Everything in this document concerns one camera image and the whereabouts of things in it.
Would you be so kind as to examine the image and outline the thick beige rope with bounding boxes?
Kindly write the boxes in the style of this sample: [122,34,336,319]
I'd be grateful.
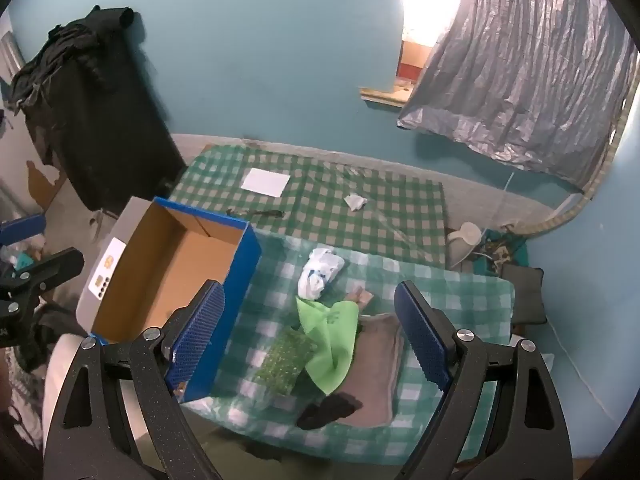
[510,100,632,236]

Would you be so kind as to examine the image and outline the bright green cloth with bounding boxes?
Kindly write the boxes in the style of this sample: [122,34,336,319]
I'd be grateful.
[295,295,360,396]

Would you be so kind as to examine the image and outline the white paper sheet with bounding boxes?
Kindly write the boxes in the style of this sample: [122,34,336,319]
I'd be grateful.
[240,168,291,198]

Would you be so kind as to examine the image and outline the dark grey cushion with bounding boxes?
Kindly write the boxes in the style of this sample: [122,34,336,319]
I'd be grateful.
[500,265,547,326]

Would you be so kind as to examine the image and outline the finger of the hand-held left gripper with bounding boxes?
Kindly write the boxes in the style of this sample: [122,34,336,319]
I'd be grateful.
[0,247,85,307]
[0,214,47,246]

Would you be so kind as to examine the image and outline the white plastic bag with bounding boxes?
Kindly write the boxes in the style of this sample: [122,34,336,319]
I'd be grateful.
[297,247,346,302]

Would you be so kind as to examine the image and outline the black hanging garments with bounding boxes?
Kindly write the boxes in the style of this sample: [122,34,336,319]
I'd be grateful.
[10,5,186,213]

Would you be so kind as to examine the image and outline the silver tarp curtain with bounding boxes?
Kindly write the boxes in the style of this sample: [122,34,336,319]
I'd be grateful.
[397,0,640,188]

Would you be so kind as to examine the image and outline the blue cardboard box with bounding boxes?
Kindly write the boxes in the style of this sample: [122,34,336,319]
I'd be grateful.
[76,196,263,404]

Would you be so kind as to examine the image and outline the black sock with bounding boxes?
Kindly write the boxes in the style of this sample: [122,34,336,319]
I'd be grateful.
[296,394,364,431]

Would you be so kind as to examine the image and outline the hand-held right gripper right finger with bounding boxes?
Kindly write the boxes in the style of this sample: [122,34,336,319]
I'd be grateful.
[394,280,573,480]

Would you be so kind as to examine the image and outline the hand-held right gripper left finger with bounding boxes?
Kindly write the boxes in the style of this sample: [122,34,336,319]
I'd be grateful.
[44,280,226,480]

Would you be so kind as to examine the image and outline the teal white checked blanket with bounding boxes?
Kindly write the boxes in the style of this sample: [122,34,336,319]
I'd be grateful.
[187,232,516,466]

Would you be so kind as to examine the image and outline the green patterned pouch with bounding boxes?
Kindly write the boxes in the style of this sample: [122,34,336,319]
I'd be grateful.
[252,327,318,395]

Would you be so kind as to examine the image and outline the wooden window ledge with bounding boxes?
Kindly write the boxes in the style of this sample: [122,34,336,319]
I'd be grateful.
[359,85,408,108]

